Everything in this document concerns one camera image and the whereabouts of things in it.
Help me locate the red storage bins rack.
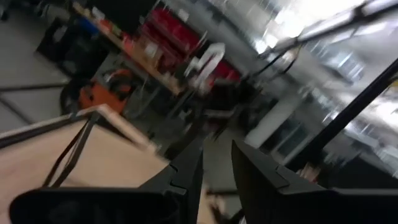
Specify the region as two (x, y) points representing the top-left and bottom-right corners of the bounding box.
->
(136, 7), (242, 85)

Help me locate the orange shop vacuum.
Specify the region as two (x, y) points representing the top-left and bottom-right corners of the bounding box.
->
(59, 77), (94, 116)
(77, 67), (136, 115)

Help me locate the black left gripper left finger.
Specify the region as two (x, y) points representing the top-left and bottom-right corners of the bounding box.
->
(9, 138), (205, 224)

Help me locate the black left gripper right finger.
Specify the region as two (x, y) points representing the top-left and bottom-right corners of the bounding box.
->
(231, 139), (398, 224)

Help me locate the white device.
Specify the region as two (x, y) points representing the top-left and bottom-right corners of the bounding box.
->
(185, 42), (226, 95)

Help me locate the black cart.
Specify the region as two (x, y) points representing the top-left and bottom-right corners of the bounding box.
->
(35, 17), (109, 78)

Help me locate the wooden workbench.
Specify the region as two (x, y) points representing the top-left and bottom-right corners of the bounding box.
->
(73, 1), (184, 96)

